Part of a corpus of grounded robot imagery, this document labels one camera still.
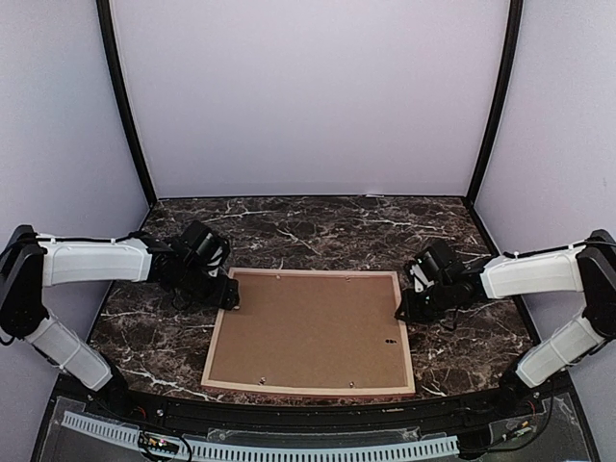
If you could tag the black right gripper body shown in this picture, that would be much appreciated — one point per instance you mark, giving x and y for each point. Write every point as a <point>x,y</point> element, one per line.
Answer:
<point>435,305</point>

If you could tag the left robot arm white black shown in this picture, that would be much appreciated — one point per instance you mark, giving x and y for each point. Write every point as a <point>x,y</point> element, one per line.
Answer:
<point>39,269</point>

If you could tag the black corner post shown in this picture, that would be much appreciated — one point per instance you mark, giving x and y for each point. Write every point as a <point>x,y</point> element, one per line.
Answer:
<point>107,31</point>
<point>507,59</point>

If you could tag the left black corner post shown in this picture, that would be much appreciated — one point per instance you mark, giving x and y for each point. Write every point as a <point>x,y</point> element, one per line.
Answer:
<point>107,31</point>

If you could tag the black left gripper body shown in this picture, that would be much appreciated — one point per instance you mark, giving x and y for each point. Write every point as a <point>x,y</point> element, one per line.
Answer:
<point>192,287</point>

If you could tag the right black corner post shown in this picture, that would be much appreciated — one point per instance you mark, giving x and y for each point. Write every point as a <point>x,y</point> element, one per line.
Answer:
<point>507,59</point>

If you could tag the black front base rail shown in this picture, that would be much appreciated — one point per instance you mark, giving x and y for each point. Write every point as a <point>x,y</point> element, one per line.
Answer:
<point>170,404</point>

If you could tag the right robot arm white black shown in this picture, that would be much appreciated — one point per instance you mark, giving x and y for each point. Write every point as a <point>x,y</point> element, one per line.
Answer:
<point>581,275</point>

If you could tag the wooden pink picture frame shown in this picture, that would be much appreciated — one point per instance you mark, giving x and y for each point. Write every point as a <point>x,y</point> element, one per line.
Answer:
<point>308,391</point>

